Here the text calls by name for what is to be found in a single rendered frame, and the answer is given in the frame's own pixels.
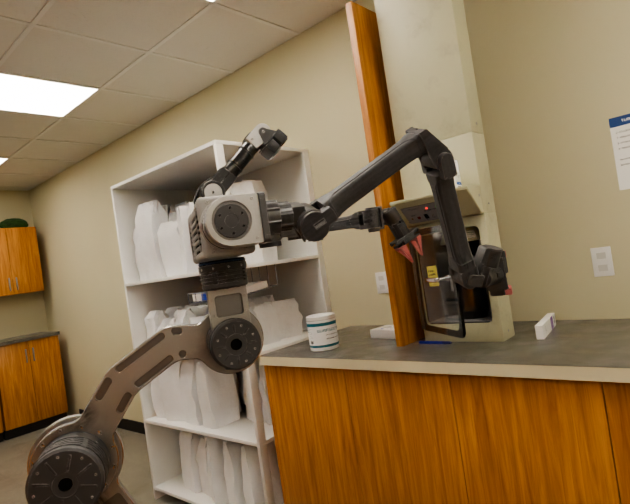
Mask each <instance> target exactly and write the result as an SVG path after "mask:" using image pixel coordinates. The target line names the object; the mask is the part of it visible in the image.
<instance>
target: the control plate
mask: <svg viewBox="0 0 630 504"><path fill-rule="evenodd" d="M425 207H427V208H428V209H425ZM400 210H401V211H402V213H403V214H404V215H405V217H406V218H407V220H408V221H409V223H410V224H414V223H419V222H425V221H430V220H436V219H439V217H438V214H437V209H436V207H435V202H432V203H427V204H422V205H418V206H413V207H408V208H403V209H400ZM424 214H428V216H429V217H430V218H428V219H426V218H425V216H424ZM432 214H434V216H432ZM418 216H420V217H421V219H418V218H417V217H418ZM411 218H414V220H412V219H411Z"/></svg>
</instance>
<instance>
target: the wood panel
mask: <svg viewBox="0 0 630 504"><path fill-rule="evenodd" d="M345 6H346V12H347V19H348V26H349V32H350V39H351V46H352V52H353V59H354V66H355V72H356V79H357V85H358V92H359V99H360V105H361V112H362V119H363V125H364V132H365V138H366V145H367V152H368V158H369V163H370V162H371V161H373V160H374V159H376V158H377V157H378V156H380V155H381V154H382V153H384V152H385V151H386V150H388V149H389V148H390V147H392V146H393V145H394V144H396V142H395V136H394V129H393V123H392V116H391V109H390V103H389V96H388V90H387V83H386V76H385V70H384V63H383V57H382V50H381V43H380V37H379V30H378V24H377V17H376V13H375V12H373V11H371V10H369V9H367V8H365V7H363V6H361V5H359V4H356V3H354V2H352V1H350V2H348V3H346V4H345ZM373 192H374V198H375V205H376V207H378V206H382V210H383V209H385V208H390V207H391V206H390V204H389V203H390V202H394V201H398V200H403V199H404V195H403V188H402V182H401V175H400V170H399V171H398V172H396V173H395V174H394V175H392V176H391V177H390V178H388V179H387V180H386V181H384V182H383V183H382V184H380V185H379V186H378V187H376V188H375V189H373ZM384 228H385V229H380V238H381V245H382V251H383V258H384V265H385V271H386V278H387V284H388V291H389V298H390V304H391V311H392V318H393V324H394V331H395V338H396V344H397V347H403V346H406V345H408V344H410V343H413V342H415V341H417V340H419V339H422V338H424V337H425V334H424V329H422V327H421V320H420V313H419V307H418V300H417V294H416V287H415V280H414V278H415V277H414V274H413V267H412V262H410V261H409V260H408V259H407V258H406V257H405V256H403V255H402V254H400V253H398V252H397V251H395V250H394V248H393V247H394V246H395V244H394V246H392V247H391V246H390V244H389V243H390V242H392V241H393V240H395V239H396V238H395V237H394V235H393V234H392V232H391V230H390V228H389V226H387V225H384Z"/></svg>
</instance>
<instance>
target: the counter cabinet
mask: <svg viewBox="0 0 630 504"><path fill-rule="evenodd" d="M264 370H265V377H266V384H267V391H268V397H269V404H270V411H271V418H272V425H273V432H274V438H275V445H276V452H277V459H278V466H279V473H280V479H281V486H282V493H283V500H284V504H630V383H617V382H596V381H576V380H555V379H535V378H514V377H494V376H473V375H453V374H432V373H412V372H391V371H371V370H351V369H330V368H310V367H289V366H269V365H264Z"/></svg>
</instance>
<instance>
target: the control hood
mask: <svg viewBox="0 0 630 504"><path fill-rule="evenodd" d="M456 193H457V197H458V201H459V205H460V210H461V214H462V217H464V216H470V215H475V214H481V213H483V212H484V210H483V203H482V197H481V190H480V186H469V185H466V186H461V187H457V188H456ZM432 202H435V201H434V197H433V193H430V194H425V195H421V196H416V197H412V198H407V199H403V200H398V201H394V202H390V203H389V204H390V206H391V207H394V206H395V207H396V209H397V211H398V212H399V214H400V216H401V217H402V219H403V220H404V222H405V224H406V225H407V227H409V226H414V225H420V224H425V223H431V222H436V221H440V220H439V219H436V220H430V221H425V222H419V223H414V224H410V223H409V221H408V220H407V218H406V217H405V215H404V214H403V213H402V211H401V210H400V209H403V208H408V207H413V206H418V205H422V204H427V203H432Z"/></svg>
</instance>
